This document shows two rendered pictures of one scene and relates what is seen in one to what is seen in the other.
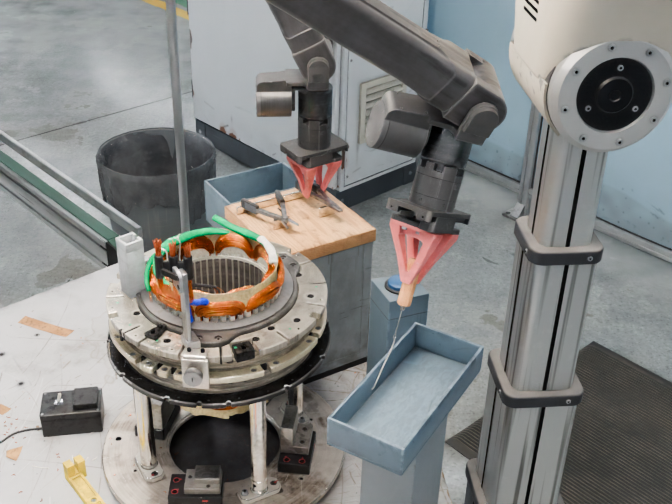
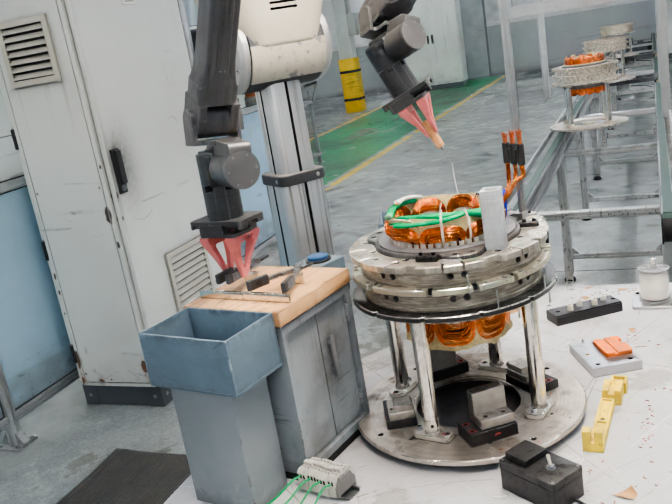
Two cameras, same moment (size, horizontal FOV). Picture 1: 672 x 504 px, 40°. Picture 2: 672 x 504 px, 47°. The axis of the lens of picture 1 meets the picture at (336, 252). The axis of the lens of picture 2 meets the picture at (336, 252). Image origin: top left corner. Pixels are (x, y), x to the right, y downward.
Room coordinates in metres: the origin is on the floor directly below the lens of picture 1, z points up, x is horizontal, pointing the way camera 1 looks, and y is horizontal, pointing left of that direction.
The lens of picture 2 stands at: (1.77, 1.22, 1.43)
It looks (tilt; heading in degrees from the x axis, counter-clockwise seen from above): 15 degrees down; 247
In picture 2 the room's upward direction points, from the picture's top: 10 degrees counter-clockwise
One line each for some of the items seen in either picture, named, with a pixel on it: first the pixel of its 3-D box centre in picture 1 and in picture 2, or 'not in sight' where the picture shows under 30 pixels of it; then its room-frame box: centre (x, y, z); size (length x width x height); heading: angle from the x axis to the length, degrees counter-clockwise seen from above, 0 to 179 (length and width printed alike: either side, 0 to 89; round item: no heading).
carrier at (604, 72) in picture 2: not in sight; (586, 94); (-1.04, -1.90, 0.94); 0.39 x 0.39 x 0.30
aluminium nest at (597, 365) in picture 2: not in sight; (604, 354); (0.84, 0.18, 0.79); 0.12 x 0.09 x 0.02; 69
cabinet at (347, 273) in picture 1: (298, 291); (285, 373); (1.41, 0.07, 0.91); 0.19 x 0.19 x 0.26; 33
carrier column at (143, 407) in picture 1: (144, 416); (533, 350); (1.07, 0.28, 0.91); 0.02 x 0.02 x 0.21
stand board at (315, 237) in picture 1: (299, 223); (268, 293); (1.42, 0.07, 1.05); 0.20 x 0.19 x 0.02; 33
